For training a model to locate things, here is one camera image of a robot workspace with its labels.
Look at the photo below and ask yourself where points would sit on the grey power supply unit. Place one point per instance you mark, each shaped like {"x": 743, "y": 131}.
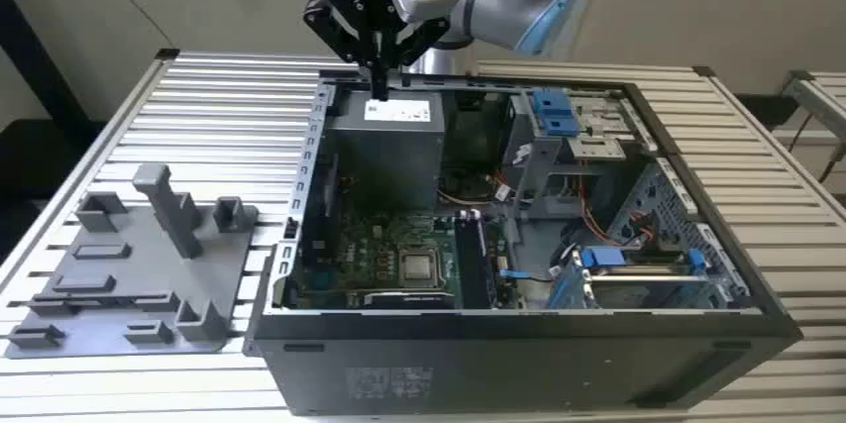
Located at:
{"x": 383, "y": 165}

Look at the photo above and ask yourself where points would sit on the disk bay with blue rails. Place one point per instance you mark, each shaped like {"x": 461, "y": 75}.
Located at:
{"x": 634, "y": 274}

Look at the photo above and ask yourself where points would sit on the blue disk carrier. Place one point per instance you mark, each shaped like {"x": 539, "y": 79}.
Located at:
{"x": 555, "y": 113}

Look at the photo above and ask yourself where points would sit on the silver CPU in socket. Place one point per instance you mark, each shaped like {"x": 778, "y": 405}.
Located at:
{"x": 419, "y": 267}

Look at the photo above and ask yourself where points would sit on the grey metal drive cage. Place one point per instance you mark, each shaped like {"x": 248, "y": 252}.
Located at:
{"x": 598, "y": 145}

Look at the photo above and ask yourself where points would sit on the green motherboard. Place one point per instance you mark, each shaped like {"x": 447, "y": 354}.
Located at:
{"x": 360, "y": 244}

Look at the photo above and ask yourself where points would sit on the grey plastic parts rack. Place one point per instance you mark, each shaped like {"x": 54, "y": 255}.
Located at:
{"x": 198, "y": 284}

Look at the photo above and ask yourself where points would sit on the black table corner cap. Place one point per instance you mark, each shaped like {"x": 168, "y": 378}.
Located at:
{"x": 167, "y": 53}
{"x": 705, "y": 72}

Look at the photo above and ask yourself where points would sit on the black open PC case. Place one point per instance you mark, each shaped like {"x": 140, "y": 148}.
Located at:
{"x": 502, "y": 363}

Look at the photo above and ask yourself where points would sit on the neighbouring metal slat table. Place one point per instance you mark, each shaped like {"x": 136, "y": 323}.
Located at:
{"x": 819, "y": 91}

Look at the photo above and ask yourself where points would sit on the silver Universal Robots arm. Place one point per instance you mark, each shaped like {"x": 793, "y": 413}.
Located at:
{"x": 502, "y": 2}

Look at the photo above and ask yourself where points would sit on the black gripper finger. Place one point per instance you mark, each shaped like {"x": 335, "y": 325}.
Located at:
{"x": 334, "y": 29}
{"x": 419, "y": 39}

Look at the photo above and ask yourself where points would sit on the black upright post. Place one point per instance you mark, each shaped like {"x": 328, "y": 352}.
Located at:
{"x": 40, "y": 56}

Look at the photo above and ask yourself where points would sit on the black graphics card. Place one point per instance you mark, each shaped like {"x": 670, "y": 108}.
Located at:
{"x": 410, "y": 298}

